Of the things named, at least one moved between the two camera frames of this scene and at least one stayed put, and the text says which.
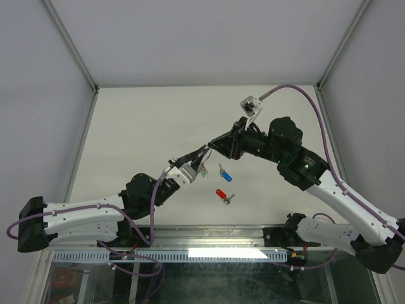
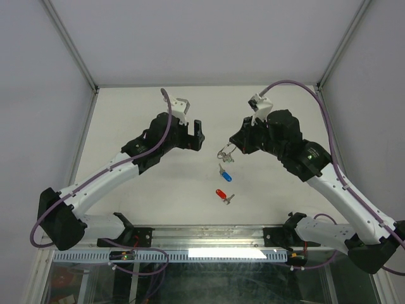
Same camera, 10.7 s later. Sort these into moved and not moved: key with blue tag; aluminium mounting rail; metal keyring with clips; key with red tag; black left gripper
Moved: metal keyring with clips; black left gripper
Not moved: aluminium mounting rail; key with red tag; key with blue tag
